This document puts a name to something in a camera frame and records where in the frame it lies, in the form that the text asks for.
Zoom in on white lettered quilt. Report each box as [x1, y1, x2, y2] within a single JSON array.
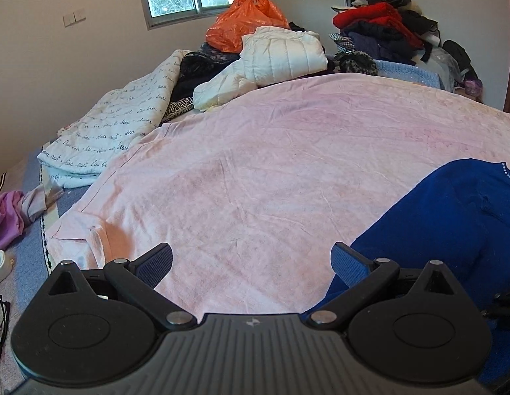
[[37, 49, 194, 190]]

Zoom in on grey-blue bed sheet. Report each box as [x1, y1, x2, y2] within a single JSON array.
[[0, 144, 99, 395]]

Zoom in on zebra striped cloth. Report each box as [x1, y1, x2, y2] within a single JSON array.
[[160, 96, 196, 123]]

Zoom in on pink blanket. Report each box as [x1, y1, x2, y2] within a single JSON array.
[[45, 72, 510, 326]]

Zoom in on blue knit sweater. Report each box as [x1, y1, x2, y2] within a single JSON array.
[[298, 158, 510, 342]]

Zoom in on orange plastic bag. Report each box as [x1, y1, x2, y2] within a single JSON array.
[[206, 0, 291, 54]]

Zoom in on red jacket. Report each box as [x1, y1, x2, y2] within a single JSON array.
[[333, 2, 424, 48]]

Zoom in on white puffer jacket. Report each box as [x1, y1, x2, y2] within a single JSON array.
[[192, 26, 330, 112]]

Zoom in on clear plastic bag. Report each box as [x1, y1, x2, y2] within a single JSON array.
[[425, 46, 462, 89]]

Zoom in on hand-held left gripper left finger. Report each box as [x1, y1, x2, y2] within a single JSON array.
[[45, 242, 197, 331]]

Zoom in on white wall switch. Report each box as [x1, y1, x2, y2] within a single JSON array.
[[63, 8, 86, 28]]

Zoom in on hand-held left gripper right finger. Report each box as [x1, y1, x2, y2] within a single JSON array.
[[302, 241, 464, 330]]

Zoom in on purple garment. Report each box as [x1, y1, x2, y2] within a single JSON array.
[[0, 190, 26, 256]]

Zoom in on light blue knitted cloth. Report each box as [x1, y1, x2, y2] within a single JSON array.
[[373, 60, 445, 90]]

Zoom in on black eyeglasses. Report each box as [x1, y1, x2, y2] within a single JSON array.
[[0, 295, 12, 365]]

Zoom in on window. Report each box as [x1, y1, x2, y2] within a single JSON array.
[[139, 0, 244, 30]]

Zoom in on pile of dark clothes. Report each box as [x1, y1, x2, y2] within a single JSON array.
[[329, 0, 443, 64]]

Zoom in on black bag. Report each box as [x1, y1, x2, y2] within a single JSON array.
[[441, 40, 480, 84]]

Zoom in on dark spotted cloth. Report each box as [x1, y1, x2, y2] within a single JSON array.
[[336, 49, 379, 76]]

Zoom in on black patterned clothes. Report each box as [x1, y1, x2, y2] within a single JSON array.
[[170, 41, 243, 103]]

